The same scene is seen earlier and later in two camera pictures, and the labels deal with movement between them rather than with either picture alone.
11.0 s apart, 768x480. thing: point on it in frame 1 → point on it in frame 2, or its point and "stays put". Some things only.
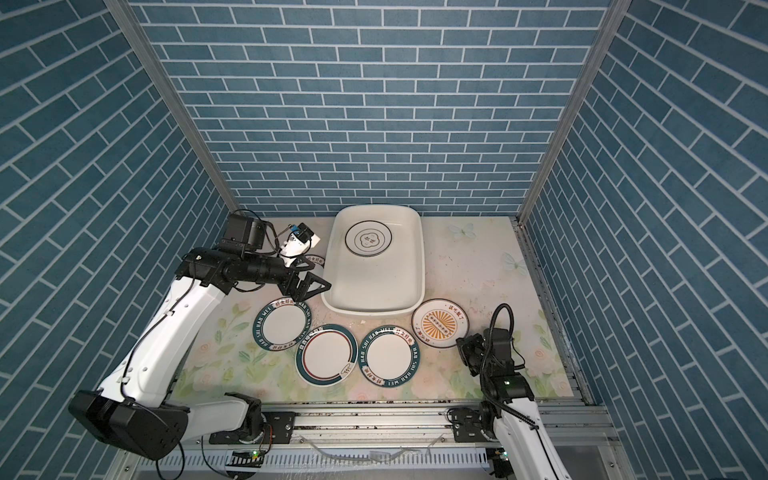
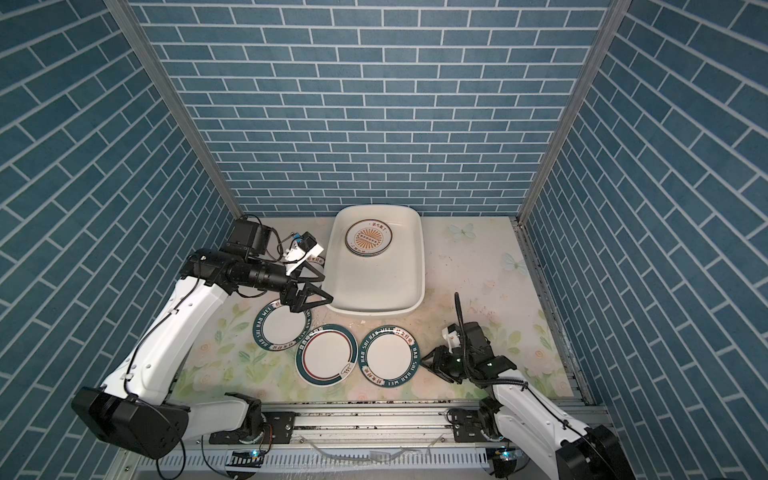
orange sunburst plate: [439, 322] → [368, 237]
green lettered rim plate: [389, 356] stays put
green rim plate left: [281, 324] stays put
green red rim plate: [326, 355] stays put
